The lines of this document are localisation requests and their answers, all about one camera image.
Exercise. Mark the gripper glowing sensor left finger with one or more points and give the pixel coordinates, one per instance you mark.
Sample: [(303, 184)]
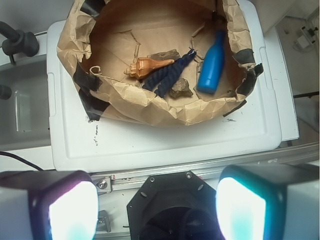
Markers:
[(48, 205)]

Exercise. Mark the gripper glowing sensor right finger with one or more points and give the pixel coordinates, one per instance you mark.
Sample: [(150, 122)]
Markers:
[(269, 202)]

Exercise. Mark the grey brown rock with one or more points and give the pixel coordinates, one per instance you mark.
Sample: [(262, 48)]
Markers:
[(180, 89)]

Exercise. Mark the white plastic bin lid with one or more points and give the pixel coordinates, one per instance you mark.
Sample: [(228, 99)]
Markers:
[(112, 145)]

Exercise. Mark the blue plastic bottle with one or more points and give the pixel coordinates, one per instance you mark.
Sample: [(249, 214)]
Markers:
[(212, 66)]

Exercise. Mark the black clamp knob stand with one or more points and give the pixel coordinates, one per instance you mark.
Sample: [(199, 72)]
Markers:
[(18, 42)]

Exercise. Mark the brown bark wood piece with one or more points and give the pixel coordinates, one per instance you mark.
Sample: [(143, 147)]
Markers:
[(165, 55)]

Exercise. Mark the orange spiral seashell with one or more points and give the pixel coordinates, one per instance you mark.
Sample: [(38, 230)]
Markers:
[(143, 66)]

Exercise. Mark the crumpled brown paper bag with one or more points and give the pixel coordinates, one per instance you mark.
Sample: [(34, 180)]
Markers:
[(101, 38)]

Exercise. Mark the metal corner bracket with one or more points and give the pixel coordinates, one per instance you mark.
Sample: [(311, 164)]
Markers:
[(103, 222)]

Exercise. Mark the aluminium extrusion rail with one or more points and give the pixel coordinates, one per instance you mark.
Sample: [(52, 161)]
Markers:
[(207, 169)]

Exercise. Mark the black octagonal mount plate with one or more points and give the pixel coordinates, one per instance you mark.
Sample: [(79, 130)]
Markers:
[(174, 206)]

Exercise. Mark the white wall socket box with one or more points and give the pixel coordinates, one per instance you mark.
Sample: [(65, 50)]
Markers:
[(302, 42)]

